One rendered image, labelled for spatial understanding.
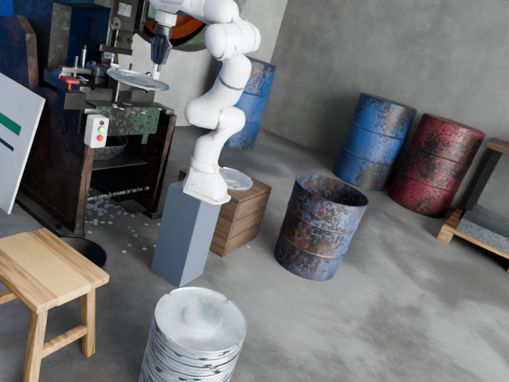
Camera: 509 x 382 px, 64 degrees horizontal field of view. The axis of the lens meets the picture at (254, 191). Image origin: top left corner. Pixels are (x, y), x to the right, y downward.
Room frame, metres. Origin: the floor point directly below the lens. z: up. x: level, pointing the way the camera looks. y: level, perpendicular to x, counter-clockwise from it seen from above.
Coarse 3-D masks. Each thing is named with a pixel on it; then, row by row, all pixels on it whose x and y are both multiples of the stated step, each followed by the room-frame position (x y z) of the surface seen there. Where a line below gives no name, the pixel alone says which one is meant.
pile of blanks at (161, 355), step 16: (160, 336) 0.92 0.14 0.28; (160, 352) 0.91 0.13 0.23; (176, 352) 0.90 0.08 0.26; (192, 352) 0.88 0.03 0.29; (224, 352) 0.93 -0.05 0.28; (144, 368) 0.95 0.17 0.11; (160, 368) 0.92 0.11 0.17; (176, 368) 0.89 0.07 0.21; (192, 368) 0.88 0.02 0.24; (208, 368) 0.89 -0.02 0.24; (224, 368) 0.93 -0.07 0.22
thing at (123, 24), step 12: (120, 0) 1.98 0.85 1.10; (132, 0) 2.03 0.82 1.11; (120, 12) 1.98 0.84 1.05; (132, 12) 2.04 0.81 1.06; (96, 24) 1.98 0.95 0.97; (108, 24) 1.94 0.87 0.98; (120, 24) 1.99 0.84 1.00; (132, 24) 2.05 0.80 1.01; (96, 36) 1.97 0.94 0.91; (108, 36) 1.94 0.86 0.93; (120, 36) 1.97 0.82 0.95; (132, 36) 2.02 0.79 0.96
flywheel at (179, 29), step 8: (176, 16) 2.34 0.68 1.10; (184, 16) 2.31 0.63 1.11; (152, 24) 2.37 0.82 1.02; (176, 24) 2.33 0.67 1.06; (184, 24) 2.26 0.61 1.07; (192, 24) 2.23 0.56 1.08; (200, 24) 2.20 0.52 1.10; (152, 32) 2.37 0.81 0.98; (176, 32) 2.28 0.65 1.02; (184, 32) 2.25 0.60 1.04; (192, 32) 2.22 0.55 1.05; (176, 40) 2.33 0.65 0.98; (184, 40) 2.32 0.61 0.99
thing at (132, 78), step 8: (112, 72) 1.89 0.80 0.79; (120, 72) 1.95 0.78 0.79; (128, 72) 2.00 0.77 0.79; (136, 72) 2.04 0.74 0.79; (120, 80) 1.77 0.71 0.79; (128, 80) 1.83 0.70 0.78; (136, 80) 1.86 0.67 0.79; (144, 80) 1.92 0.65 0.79; (152, 80) 2.01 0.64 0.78; (160, 80) 2.04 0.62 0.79; (144, 88) 1.79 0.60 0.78; (152, 88) 1.85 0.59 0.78; (160, 88) 1.90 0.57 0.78; (168, 88) 1.96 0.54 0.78
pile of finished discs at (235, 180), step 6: (222, 168) 2.28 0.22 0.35; (228, 168) 2.29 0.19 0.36; (222, 174) 2.15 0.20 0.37; (228, 174) 2.18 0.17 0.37; (234, 174) 2.22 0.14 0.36; (240, 174) 2.26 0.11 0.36; (228, 180) 2.09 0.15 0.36; (234, 180) 2.11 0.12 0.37; (240, 180) 2.16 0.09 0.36; (246, 180) 2.18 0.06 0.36; (228, 186) 2.01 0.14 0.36; (234, 186) 2.06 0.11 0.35; (240, 186) 2.06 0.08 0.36; (246, 186) 2.09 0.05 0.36
